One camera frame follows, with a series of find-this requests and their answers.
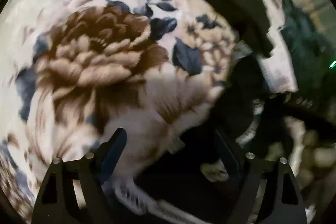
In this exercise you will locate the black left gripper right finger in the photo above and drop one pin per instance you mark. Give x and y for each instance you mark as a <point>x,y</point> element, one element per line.
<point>265,191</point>

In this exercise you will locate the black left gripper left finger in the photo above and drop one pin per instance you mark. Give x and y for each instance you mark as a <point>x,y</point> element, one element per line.
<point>71,191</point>

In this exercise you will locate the black grey white striped sweater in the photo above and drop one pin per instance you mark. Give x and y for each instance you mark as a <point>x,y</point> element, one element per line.
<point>204,176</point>

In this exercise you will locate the dark green plush blanket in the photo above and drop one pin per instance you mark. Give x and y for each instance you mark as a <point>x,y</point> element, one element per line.
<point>313,61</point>

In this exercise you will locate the floral bed blanket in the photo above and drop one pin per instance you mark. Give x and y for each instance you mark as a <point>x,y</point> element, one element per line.
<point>72,71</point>

